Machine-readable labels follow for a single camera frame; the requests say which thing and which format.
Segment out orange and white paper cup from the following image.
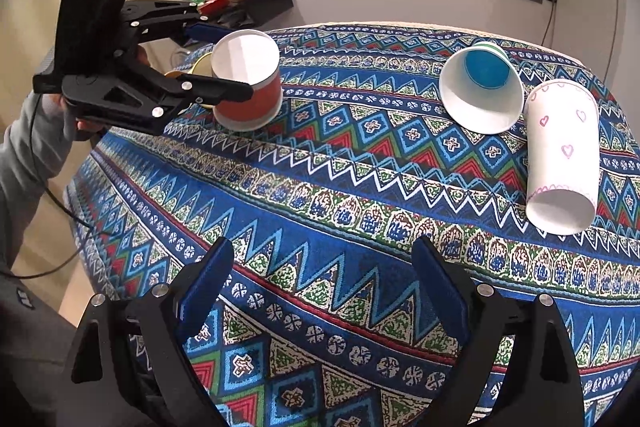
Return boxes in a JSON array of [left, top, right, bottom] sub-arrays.
[[209, 29, 283, 132]]

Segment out grey sleeved left forearm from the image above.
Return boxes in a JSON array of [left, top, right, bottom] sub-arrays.
[[1, 92, 76, 267]]

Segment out brown kraft paper cup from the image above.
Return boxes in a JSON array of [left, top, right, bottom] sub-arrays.
[[165, 70, 183, 78]]

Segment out white cup pink hearts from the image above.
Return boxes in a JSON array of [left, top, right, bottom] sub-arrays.
[[524, 79, 600, 236]]

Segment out white cup green stripes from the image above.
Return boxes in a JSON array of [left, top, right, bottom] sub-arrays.
[[439, 41, 524, 135]]

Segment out person's left hand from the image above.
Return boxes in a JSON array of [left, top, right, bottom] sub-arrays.
[[62, 43, 151, 143]]

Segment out blue patterned tablecloth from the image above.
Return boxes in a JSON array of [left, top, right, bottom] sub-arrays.
[[66, 24, 639, 426]]

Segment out black cable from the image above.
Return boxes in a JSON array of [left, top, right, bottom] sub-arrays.
[[0, 91, 109, 281]]

